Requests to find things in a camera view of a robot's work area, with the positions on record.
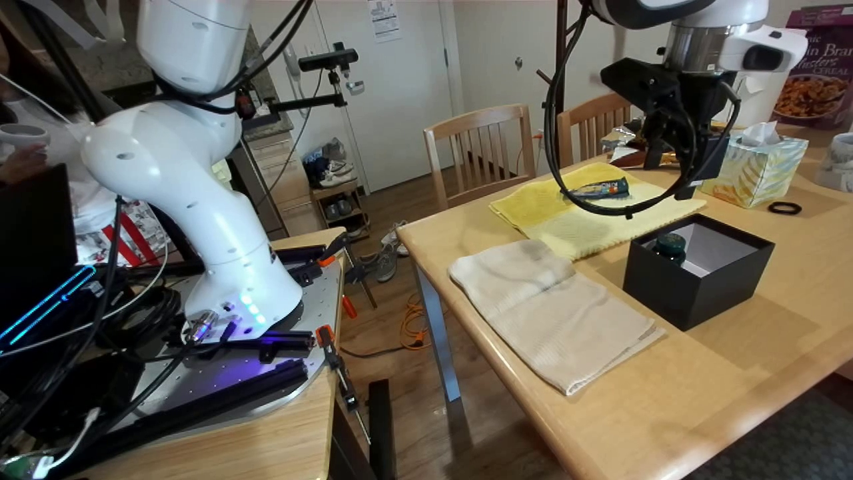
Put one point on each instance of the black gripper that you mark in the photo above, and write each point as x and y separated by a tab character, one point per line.
678	114

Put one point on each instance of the small green-capped bottle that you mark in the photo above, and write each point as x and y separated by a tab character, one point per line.
674	250

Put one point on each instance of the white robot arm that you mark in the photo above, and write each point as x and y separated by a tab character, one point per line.
163	153

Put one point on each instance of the patterned tissue box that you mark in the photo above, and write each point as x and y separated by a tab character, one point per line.
758	166

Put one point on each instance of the black open box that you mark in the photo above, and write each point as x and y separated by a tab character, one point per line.
720	270

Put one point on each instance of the purple food box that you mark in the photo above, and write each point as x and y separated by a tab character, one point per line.
819	89

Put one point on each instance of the brown snack packets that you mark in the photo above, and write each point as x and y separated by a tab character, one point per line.
626	147

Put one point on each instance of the dark snack wrapper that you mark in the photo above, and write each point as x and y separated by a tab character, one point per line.
603	191

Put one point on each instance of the right wooden chair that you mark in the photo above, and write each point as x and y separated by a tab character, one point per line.
579	129

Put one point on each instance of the wooden chair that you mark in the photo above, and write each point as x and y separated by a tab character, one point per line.
479	153
579	129

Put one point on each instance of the white paper towel roll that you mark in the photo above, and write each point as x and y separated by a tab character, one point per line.
763	61

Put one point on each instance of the yellow cloth mat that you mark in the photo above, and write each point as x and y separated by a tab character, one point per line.
540	213

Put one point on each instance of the left wooden chair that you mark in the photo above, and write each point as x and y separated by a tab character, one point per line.
479	153

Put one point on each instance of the beige folded towel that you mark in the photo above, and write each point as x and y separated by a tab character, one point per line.
562	325

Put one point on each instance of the shoe rack with shoes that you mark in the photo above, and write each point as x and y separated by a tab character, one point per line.
334	186

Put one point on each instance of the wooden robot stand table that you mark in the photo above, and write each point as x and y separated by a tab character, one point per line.
310	437

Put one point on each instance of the black monitor screen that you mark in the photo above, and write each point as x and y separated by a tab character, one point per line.
37	241

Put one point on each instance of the black camera on stand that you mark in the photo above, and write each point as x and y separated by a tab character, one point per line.
330	67

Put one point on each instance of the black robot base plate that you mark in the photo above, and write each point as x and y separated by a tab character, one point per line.
239	381

